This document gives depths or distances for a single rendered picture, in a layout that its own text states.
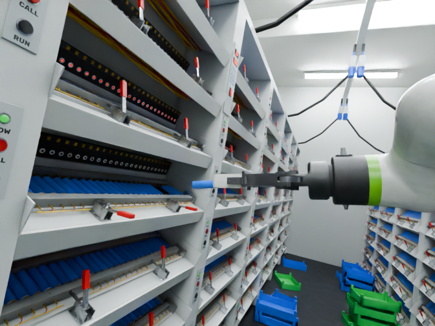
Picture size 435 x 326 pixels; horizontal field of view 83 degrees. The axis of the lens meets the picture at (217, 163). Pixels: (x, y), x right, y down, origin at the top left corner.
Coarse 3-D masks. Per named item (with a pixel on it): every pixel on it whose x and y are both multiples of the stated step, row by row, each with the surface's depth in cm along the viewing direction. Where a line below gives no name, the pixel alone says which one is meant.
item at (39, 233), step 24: (72, 168) 59; (96, 168) 65; (120, 168) 73; (192, 192) 92; (24, 216) 34; (48, 216) 41; (72, 216) 45; (120, 216) 54; (144, 216) 60; (168, 216) 68; (192, 216) 83; (24, 240) 35; (48, 240) 39; (72, 240) 43; (96, 240) 48
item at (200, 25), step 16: (160, 0) 75; (176, 0) 62; (192, 0) 66; (176, 16) 81; (192, 16) 69; (208, 16) 77; (176, 32) 87; (192, 32) 87; (208, 32) 77; (192, 48) 93; (208, 48) 93; (224, 48) 88; (224, 64) 93
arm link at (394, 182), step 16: (368, 160) 42; (384, 160) 41; (400, 160) 38; (384, 176) 40; (400, 176) 39; (416, 176) 37; (432, 176) 35; (384, 192) 40; (400, 192) 39; (416, 192) 38; (432, 192) 37; (416, 208) 40; (432, 208) 39
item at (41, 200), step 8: (32, 200) 39; (40, 200) 41; (48, 200) 42; (56, 200) 43; (64, 200) 44; (72, 200) 46; (80, 200) 47; (88, 200) 49; (104, 200) 53; (112, 200) 55; (120, 200) 57; (128, 200) 60; (136, 200) 62; (144, 200) 65; (152, 200) 68; (160, 200) 72; (176, 200) 80; (184, 200) 85; (40, 208) 40; (64, 208) 44; (112, 208) 53
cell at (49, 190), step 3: (33, 177) 47; (36, 177) 47; (39, 177) 48; (33, 180) 47; (36, 180) 46; (39, 180) 47; (42, 180) 47; (36, 183) 46; (39, 183) 46; (42, 183) 46; (45, 183) 47; (39, 186) 46; (42, 186) 46; (45, 186) 46; (48, 186) 46; (42, 189) 45; (45, 189) 45; (48, 189) 45; (51, 189) 46; (45, 192) 45; (48, 192) 45; (51, 192) 45; (54, 192) 46
